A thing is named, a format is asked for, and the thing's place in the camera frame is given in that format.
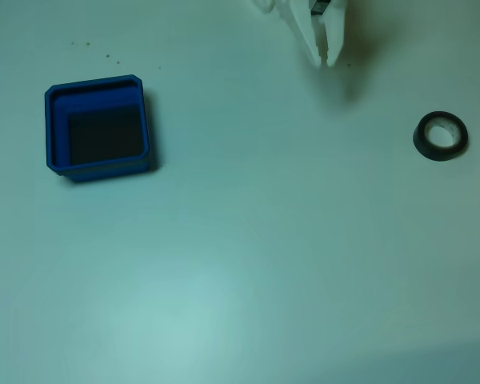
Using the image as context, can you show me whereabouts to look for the blue square plastic box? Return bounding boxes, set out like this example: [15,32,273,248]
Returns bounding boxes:
[44,74,151,184]

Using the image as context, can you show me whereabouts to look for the black tape roll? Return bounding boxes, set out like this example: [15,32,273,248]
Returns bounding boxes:
[412,110,470,163]

